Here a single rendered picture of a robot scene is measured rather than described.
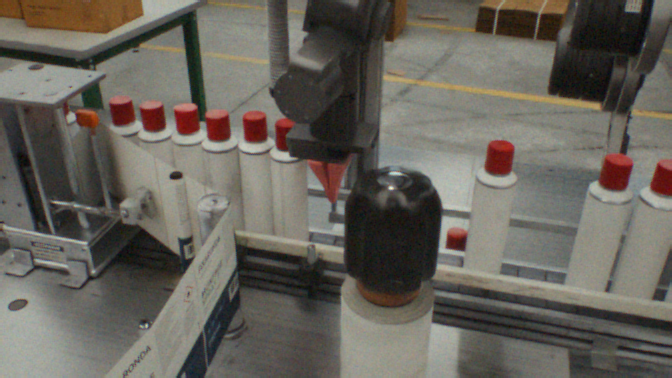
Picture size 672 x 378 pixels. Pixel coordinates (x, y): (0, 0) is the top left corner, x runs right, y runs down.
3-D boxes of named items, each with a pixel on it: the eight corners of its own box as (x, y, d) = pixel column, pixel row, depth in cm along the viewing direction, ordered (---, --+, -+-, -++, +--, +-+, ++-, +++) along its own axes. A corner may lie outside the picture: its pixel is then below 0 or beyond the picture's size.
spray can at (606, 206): (563, 300, 81) (598, 166, 71) (562, 276, 86) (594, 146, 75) (604, 308, 80) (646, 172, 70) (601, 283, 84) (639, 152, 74)
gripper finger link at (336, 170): (344, 217, 76) (344, 150, 71) (289, 208, 77) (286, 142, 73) (357, 189, 81) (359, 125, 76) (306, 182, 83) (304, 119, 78)
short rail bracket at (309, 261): (299, 318, 86) (297, 249, 80) (305, 304, 88) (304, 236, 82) (321, 322, 85) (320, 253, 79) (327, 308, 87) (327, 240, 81)
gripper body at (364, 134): (367, 162, 71) (369, 103, 67) (285, 150, 73) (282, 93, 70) (379, 138, 76) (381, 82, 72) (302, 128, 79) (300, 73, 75)
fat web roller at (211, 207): (203, 335, 76) (185, 208, 66) (218, 310, 80) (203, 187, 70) (237, 342, 75) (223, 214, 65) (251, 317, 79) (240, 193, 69)
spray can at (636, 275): (610, 307, 80) (652, 172, 70) (606, 283, 84) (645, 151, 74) (653, 315, 79) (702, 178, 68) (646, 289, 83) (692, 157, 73)
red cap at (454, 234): (449, 239, 102) (451, 223, 100) (469, 246, 100) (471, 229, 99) (441, 250, 99) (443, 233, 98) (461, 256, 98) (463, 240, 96)
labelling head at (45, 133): (12, 261, 88) (-43, 95, 75) (68, 214, 99) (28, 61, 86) (95, 278, 85) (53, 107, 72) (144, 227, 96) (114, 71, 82)
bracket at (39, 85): (-38, 97, 76) (-41, 90, 75) (23, 68, 85) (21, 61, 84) (54, 109, 72) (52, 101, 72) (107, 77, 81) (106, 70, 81)
